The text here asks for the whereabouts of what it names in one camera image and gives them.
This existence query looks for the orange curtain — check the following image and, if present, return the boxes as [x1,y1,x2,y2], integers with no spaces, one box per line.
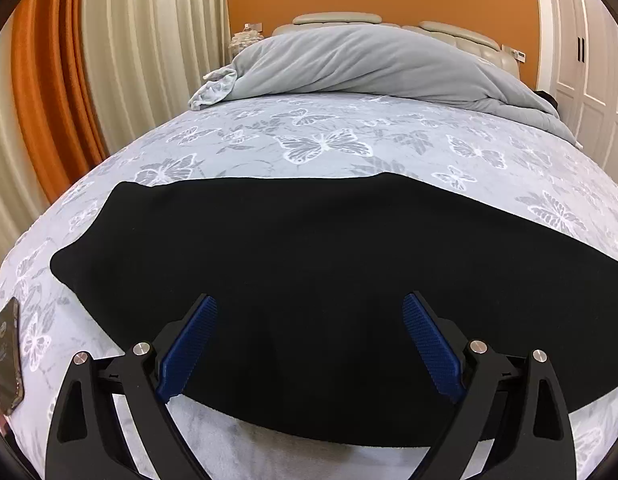
[9,0,110,191]

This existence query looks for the butterfly print bed sheet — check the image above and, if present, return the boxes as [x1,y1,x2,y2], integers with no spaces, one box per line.
[0,87,618,480]

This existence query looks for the cream curtain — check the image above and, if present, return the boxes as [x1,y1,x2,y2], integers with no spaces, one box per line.
[0,35,46,273]
[81,0,232,161]

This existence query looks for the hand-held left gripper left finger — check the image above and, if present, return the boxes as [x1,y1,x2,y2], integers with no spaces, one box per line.
[45,292,220,480]

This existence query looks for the grey duvet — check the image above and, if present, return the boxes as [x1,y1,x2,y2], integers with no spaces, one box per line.
[188,25,577,143]

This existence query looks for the beige padded headboard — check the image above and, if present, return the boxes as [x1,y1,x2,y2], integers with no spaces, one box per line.
[271,11,522,81]

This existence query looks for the black pants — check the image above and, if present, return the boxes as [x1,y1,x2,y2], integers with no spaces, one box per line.
[50,172,618,448]

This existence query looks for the white bedside ornament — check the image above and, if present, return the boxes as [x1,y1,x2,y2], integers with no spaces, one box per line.
[229,30,262,56]

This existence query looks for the black smartphone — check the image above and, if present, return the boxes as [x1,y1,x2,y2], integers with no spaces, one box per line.
[0,297,27,416]

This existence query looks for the white wardrobe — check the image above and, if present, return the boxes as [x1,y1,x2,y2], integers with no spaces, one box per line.
[539,0,618,131]

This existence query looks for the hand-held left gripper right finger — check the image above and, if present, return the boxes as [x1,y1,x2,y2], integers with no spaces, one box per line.
[401,291,577,480]

